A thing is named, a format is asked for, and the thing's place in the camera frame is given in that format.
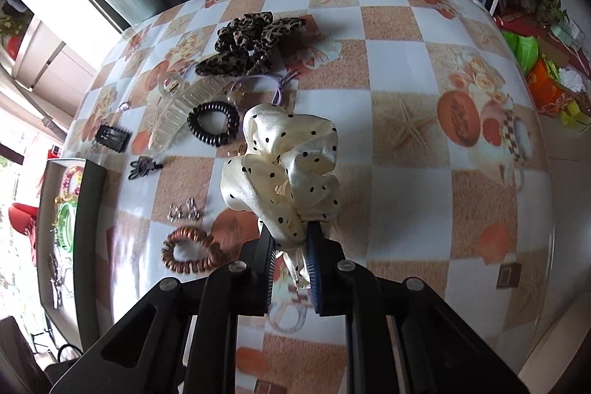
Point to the white plastic bag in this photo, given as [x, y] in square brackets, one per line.
[572, 80]

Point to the cream polka dot scrunchie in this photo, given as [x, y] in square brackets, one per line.
[277, 154]

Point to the grey jewelry tray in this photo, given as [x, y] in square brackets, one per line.
[87, 260]

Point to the red plastic chair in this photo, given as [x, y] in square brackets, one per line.
[21, 221]

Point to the green plastic bangle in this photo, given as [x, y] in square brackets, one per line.
[64, 225]

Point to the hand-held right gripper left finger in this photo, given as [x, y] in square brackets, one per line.
[270, 269]

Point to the small black claw clip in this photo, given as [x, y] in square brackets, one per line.
[142, 168]

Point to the black rectangular hair clip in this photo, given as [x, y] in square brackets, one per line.
[111, 138]

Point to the yellow-green small boxes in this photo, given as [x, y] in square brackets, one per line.
[577, 119]

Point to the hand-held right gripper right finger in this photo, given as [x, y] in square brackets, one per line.
[315, 269]

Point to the pale green box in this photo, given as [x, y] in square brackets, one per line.
[570, 34]

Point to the green plastic bag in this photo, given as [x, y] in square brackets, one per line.
[524, 50]

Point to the orange gift box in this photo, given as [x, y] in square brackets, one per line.
[551, 91]

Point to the leopard print hair bow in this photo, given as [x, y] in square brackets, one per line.
[249, 43]

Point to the clear hair claw clip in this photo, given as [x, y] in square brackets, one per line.
[184, 110]

